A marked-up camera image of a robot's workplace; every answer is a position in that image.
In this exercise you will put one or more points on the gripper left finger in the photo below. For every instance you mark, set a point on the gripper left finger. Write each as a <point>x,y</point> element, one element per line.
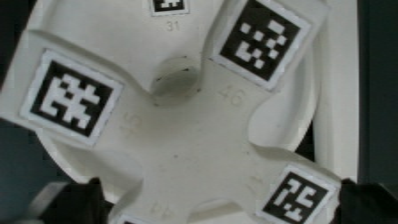
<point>70,204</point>

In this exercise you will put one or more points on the white round table top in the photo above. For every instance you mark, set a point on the white round table top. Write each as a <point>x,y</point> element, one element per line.
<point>108,40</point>

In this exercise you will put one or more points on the white cylindrical table leg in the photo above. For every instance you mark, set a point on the white cylindrical table leg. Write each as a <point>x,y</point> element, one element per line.
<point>175,81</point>

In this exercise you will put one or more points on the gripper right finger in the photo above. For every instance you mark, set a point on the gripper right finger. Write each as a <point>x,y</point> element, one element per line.
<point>369,203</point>

